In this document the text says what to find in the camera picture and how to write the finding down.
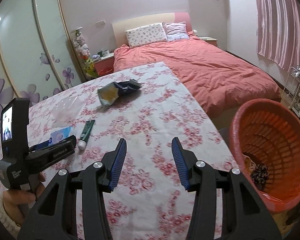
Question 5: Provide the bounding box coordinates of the person left hand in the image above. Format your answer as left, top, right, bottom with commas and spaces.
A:
2, 173, 46, 224

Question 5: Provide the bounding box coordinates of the white wire rack trolley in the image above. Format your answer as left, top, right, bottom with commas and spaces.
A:
281, 67, 300, 118

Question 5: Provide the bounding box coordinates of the stack of plush toys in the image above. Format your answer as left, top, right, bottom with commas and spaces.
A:
72, 27, 98, 79

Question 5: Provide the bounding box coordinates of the clear plastic wrapper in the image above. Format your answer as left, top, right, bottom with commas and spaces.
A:
51, 96, 83, 128

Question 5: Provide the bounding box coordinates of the bed with red duvet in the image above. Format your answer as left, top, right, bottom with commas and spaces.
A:
114, 35, 281, 118

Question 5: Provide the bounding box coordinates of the right bedside nightstand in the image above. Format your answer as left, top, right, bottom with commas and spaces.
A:
199, 36, 218, 47

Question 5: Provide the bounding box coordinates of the pink floral tablecloth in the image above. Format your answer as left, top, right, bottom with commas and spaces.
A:
0, 61, 239, 240

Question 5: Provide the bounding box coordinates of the black floral fabric item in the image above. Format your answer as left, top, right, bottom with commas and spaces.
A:
250, 164, 269, 190

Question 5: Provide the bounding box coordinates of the red plastic laundry basket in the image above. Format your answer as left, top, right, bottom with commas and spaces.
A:
229, 99, 300, 213

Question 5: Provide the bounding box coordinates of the green tube white cap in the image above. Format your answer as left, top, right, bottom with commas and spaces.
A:
77, 120, 95, 151

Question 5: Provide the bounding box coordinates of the white floral pillow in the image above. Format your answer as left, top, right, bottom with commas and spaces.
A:
125, 23, 167, 48

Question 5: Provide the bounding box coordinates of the blue white tissue packet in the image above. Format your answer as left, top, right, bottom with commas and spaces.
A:
34, 126, 72, 150

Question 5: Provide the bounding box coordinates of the pink striped curtain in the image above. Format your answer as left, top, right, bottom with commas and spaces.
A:
256, 0, 300, 71

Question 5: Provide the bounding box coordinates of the beige pink headboard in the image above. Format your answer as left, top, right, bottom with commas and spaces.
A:
111, 11, 192, 48

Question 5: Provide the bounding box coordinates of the floral glass wardrobe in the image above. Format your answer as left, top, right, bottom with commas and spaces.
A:
0, 0, 82, 151

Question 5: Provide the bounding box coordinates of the left red nightstand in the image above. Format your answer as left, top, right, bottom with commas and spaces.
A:
94, 53, 115, 76

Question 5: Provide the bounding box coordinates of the pink striped pillow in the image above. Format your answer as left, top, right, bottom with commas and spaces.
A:
162, 21, 189, 41

